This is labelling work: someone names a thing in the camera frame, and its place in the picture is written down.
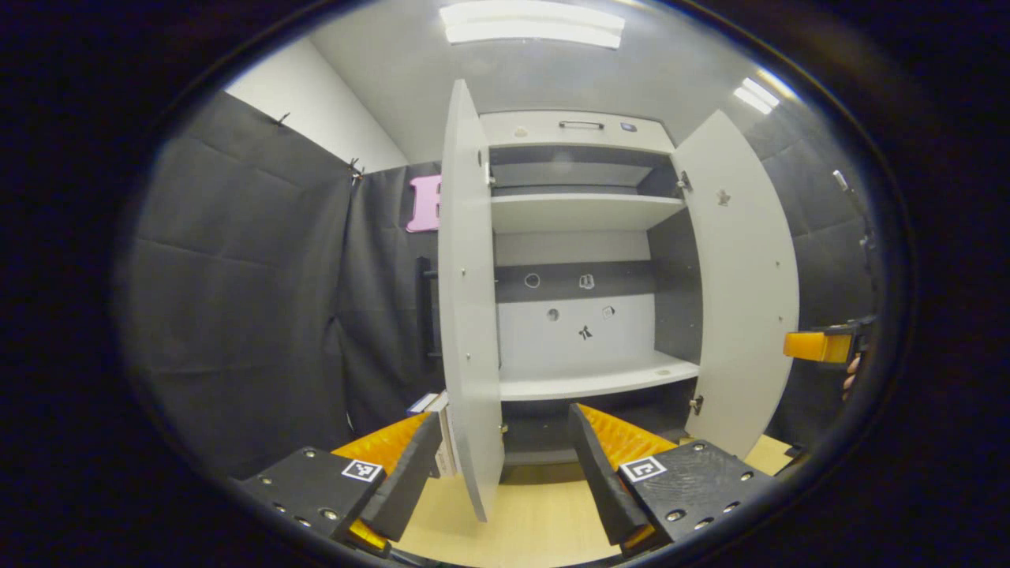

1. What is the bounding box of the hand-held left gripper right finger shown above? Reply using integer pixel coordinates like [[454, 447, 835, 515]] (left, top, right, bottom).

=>
[[567, 403, 778, 557]]

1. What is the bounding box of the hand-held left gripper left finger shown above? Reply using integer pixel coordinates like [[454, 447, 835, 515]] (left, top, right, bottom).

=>
[[237, 410, 444, 559]]

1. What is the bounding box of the grey cabinet door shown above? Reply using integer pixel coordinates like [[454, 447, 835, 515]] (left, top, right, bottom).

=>
[[438, 79, 506, 523], [671, 109, 800, 461]]

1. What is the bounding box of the grey double-door shoe cabinet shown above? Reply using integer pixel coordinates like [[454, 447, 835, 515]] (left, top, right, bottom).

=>
[[436, 77, 800, 523]]

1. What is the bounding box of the white cabinet shelf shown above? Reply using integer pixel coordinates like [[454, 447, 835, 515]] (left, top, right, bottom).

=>
[[491, 193, 686, 234], [499, 351, 701, 402]]

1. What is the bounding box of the grey cabinet drawer front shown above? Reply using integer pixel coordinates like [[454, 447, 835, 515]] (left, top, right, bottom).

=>
[[479, 110, 677, 155]]

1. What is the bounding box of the white spine book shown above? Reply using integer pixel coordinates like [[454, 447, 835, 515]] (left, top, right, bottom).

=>
[[432, 390, 462, 478]]

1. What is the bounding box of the black backdrop cloth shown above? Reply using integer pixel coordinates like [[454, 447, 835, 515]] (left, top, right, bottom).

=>
[[118, 91, 885, 478]]

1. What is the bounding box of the small ceiling light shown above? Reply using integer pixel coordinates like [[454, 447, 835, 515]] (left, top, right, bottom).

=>
[[734, 75, 780, 115]]

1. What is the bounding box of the long ceiling light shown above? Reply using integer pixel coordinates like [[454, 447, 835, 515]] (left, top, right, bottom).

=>
[[439, 0, 626, 50]]

